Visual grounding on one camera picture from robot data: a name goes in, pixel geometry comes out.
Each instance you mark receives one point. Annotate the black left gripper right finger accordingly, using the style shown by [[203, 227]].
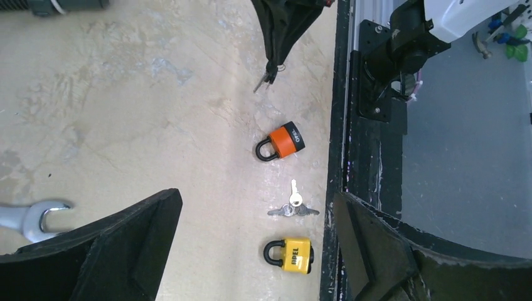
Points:
[[387, 259]]

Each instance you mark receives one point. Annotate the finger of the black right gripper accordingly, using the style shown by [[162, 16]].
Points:
[[283, 22]]

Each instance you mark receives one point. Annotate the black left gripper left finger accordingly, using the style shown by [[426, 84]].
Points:
[[119, 257]]

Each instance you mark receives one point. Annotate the yellow padlock black shackle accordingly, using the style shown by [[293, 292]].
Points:
[[296, 254]]

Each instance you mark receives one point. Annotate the silver keys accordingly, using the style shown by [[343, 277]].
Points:
[[295, 205]]

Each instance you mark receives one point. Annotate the orange black padlock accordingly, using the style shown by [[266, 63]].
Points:
[[286, 140]]

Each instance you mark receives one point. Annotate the black-headed keys of orange padlock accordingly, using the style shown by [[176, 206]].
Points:
[[270, 74]]

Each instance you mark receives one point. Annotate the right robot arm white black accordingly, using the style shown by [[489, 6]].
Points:
[[450, 20]]

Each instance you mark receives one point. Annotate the silver open-end wrench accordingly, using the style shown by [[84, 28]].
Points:
[[30, 220]]

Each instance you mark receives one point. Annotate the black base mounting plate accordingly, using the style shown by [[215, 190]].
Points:
[[365, 156]]

